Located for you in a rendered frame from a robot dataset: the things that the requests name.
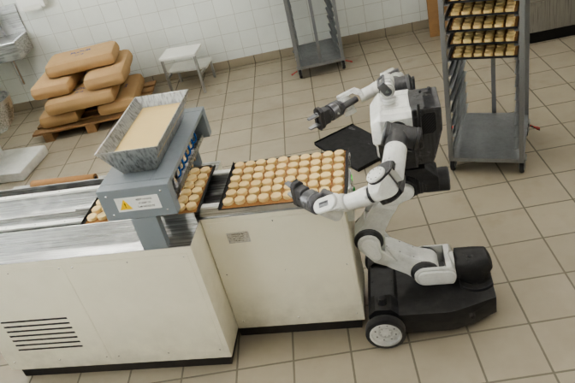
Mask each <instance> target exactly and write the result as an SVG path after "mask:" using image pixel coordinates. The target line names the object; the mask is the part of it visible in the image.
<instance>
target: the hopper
mask: <svg viewBox="0 0 575 383"><path fill-rule="evenodd" d="M188 91H189V89H185V90H179V91H168V92H163V93H157V94H151V95H145V96H140V97H135V98H134V99H133V101H132V102H131V103H130V104H129V106H128V107H127V109H126V110H125V112H124V113H123V114H122V116H121V118H120V119H119V121H118V122H117V123H116V124H115V126H114V127H113V128H112V130H111V131H110V133H109V135H108V136H107V137H106V139H105V140H104V142H103V143H102V144H101V145H100V147H99V148H98V150H97V151H96V153H95V154H94V155H95V156H97V157H98V158H100V159H101V160H103V161H104V162H107V163H108V164H109V165H110V166H112V167H113V168H115V169H117V170H118V171H120V172H122V173H123V174H127V173H134V172H141V171H147V170H154V169H157V168H158V166H159V164H160V162H161V161H162V159H163V156H164V154H165V152H166V150H167V149H168V147H169V144H170V142H171V141H172V139H173V137H174V136H175V133H176V131H177V129H178V127H179V125H180V124H181V121H182V118H183V114H184V109H185V106H186V101H187V94H188Z"/></svg>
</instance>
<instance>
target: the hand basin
mask: <svg viewBox="0 0 575 383"><path fill-rule="evenodd" d="M16 2H17V4H18V6H19V8H20V10H21V11H24V12H27V11H31V10H35V9H42V8H43V7H44V6H45V5H47V4H48V1H47V0H16ZM32 49H33V44H32V42H31V40H30V38H29V36H28V34H27V32H26V28H25V26H24V24H23V22H22V20H21V17H20V15H19V13H18V11H17V9H16V7H15V5H14V4H11V5H8V6H3V7H0V64H1V63H5V62H12V64H13V66H14V68H15V71H16V73H17V75H18V77H19V79H20V81H21V83H22V84H23V85H25V84H26V82H25V80H24V79H23V77H22V75H21V72H20V70H19V68H18V66H17V64H16V62H15V61H17V60H21V59H23V58H24V57H25V56H26V55H27V54H28V53H29V52H30V51H31V50H32Z"/></svg>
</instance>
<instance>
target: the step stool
mask: <svg viewBox="0 0 575 383"><path fill-rule="evenodd" d="M201 46H202V44H191V45H186V46H180V47H174V48H169V49H166V51H164V53H163V54H162V55H161V57H160V58H159V59H158V60H159V61H160V62H161V64H162V67H163V71H164V74H165V77H166V80H167V82H168V85H169V89H170V91H174V90H173V87H172V85H171V82H170V78H171V76H172V75H173V74H178V76H179V79H180V82H183V80H182V77H181V73H182V72H188V71H194V70H197V71H198V74H199V79H200V82H201V85H202V88H203V91H204V93H206V92H207V91H206V89H205V83H204V81H203V77H202V75H203V73H204V72H205V70H206V69H207V68H208V66H209V64H210V67H211V71H212V73H213V77H214V78H215V77H216V73H215V69H214V67H213V63H212V58H211V57H207V58H201V59H197V57H196V54H197V53H198V51H199V49H200V48H201ZM186 57H193V60H190V61H184V62H175V63H174V65H173V66H172V67H171V69H170V70H169V74H168V72H167V69H166V67H165V64H164V61H169V60H175V59H181V58H186ZM200 69H202V70H201V72H200Z"/></svg>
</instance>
